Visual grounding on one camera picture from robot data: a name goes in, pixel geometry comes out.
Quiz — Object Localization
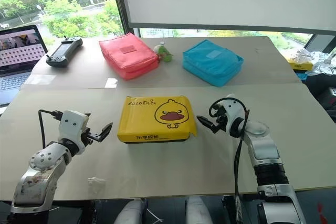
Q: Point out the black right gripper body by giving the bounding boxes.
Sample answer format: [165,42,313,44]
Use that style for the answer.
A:
[215,108,229,133]

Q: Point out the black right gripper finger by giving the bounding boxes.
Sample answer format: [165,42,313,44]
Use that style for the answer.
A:
[196,115,213,129]
[209,122,221,135]

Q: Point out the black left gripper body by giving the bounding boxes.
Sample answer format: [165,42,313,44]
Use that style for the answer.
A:
[79,126,96,148]

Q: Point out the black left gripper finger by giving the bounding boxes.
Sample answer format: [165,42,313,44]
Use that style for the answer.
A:
[88,133,107,143]
[101,122,114,137]

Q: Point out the yellow duck package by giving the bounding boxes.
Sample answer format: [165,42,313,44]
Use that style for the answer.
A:
[117,95,198,145]

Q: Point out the clear crumpled tape piece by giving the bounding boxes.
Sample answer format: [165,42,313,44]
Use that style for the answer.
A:
[88,176,107,187]

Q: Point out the white tape patch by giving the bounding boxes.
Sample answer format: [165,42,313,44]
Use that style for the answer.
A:
[104,78,118,89]

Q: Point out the blue fabric pouch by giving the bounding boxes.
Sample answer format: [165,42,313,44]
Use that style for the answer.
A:
[182,39,244,87]

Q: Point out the red fabric pouch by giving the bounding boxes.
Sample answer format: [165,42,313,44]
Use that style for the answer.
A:
[98,32,161,81]

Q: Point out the small green plush toy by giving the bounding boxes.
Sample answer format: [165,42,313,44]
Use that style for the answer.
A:
[153,42,174,63]

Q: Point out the white rounded shape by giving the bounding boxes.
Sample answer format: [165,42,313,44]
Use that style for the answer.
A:
[119,198,148,224]

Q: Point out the black handheld remote controller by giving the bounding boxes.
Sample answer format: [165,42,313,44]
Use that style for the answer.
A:
[46,36,84,68]

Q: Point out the yellow cardboard box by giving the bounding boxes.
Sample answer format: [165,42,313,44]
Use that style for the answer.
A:
[287,50,314,72]

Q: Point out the black bag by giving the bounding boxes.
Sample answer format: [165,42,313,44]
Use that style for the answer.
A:
[305,72,336,124]

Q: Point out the open laptop computer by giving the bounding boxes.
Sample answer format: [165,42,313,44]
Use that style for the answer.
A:
[0,24,49,108]

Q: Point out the clear crumpled plastic bags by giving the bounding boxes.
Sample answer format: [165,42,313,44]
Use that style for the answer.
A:
[288,48,336,76]

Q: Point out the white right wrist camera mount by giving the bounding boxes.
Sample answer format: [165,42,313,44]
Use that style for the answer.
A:
[217,93,249,136]

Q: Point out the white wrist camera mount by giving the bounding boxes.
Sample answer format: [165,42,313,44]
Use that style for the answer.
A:
[217,93,249,136]
[58,110,90,146]

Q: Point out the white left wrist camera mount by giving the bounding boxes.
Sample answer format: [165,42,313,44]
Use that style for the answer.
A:
[58,110,90,146]

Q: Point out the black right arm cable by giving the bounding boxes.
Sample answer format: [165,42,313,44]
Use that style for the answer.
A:
[208,98,249,224]

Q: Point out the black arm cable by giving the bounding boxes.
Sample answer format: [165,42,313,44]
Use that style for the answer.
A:
[38,109,64,149]
[208,98,249,224]

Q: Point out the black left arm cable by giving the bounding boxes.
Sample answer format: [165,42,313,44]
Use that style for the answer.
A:
[38,109,64,149]

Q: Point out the thin white cable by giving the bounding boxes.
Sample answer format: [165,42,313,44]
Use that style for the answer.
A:
[146,207,164,224]

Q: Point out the dark window frame post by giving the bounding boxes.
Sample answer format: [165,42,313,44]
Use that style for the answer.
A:
[108,0,131,36]

